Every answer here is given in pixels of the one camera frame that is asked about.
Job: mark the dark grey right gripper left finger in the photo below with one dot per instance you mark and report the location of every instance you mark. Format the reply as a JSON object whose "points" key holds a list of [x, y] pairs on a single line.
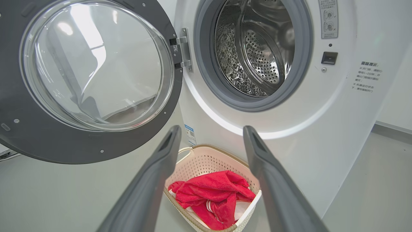
{"points": [[145, 193]]}

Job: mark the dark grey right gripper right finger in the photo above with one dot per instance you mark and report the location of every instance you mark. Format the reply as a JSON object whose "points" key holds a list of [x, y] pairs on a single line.
{"points": [[283, 199]]}

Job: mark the red garment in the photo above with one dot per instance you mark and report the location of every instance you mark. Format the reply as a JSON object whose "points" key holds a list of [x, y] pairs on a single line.
{"points": [[222, 212], [209, 187]]}

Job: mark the dark round glass washer door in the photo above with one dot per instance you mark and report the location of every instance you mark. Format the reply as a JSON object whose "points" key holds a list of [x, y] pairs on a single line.
{"points": [[48, 141]]}

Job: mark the cream perforated laundry basket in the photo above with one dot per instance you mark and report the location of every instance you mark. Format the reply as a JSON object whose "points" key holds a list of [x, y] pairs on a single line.
{"points": [[206, 159]]}

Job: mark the white washing machine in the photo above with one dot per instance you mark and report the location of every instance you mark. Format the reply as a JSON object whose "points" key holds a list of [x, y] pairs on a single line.
{"points": [[338, 129]]}

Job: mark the black door latch slot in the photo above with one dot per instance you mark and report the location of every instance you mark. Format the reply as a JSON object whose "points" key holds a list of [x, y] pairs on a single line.
{"points": [[329, 58]]}

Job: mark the metal door hinge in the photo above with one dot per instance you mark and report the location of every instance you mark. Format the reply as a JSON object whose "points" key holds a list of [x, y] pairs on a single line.
{"points": [[185, 48]]}

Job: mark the blue energy label sticker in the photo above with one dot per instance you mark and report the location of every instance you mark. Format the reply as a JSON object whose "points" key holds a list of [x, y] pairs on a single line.
{"points": [[190, 135]]}

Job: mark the printed text label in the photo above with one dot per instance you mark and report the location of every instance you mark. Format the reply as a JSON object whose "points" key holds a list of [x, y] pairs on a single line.
{"points": [[367, 77]]}

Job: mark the grey warning sticker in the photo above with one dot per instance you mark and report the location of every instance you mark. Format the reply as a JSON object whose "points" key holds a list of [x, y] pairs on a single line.
{"points": [[328, 19]]}

